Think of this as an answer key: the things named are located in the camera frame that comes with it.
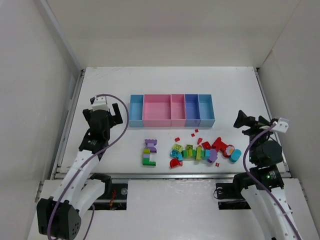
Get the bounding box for purple lego brick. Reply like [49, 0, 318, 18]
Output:
[144, 139, 158, 153]

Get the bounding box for green L lego stack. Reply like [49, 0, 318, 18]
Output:
[142, 148, 156, 167]

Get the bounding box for green lego row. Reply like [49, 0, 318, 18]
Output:
[181, 144, 210, 161]

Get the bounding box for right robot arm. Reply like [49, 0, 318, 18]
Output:
[233, 110, 302, 240]

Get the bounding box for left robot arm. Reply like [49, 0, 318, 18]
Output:
[36, 102, 123, 240]

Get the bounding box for light blue bin left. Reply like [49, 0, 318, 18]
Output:
[129, 94, 144, 128]

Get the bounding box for red round flower lego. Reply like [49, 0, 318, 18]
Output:
[222, 144, 235, 158]

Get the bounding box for red lego cluster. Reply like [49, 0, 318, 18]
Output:
[201, 137, 228, 152]

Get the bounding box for large pink bin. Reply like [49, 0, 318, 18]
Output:
[142, 94, 172, 127]

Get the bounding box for red slope lego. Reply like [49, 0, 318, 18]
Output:
[197, 138, 203, 145]

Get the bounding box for lavender flower lego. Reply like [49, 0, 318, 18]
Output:
[205, 148, 218, 164]

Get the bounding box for small pink bin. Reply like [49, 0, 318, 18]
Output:
[171, 94, 186, 128]

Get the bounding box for lime printed lego brick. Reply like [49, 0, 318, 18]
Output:
[172, 144, 184, 153]

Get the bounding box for teal lego bricks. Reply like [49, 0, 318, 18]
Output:
[170, 149, 183, 161]

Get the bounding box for red dome lego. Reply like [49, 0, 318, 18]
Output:
[169, 158, 183, 169]

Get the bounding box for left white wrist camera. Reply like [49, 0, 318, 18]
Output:
[90, 96, 109, 111]

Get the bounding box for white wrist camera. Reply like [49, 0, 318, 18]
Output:
[271, 117, 290, 134]
[90, 96, 109, 111]

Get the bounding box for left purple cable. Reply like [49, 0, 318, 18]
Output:
[46, 93, 130, 240]

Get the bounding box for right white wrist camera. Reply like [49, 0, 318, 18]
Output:
[271, 117, 290, 134]

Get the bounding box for metal table rail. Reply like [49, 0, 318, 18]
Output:
[51, 171, 293, 180]

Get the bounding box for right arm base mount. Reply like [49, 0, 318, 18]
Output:
[215, 182, 267, 210]

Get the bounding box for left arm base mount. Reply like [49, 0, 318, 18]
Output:
[93, 181, 128, 211]

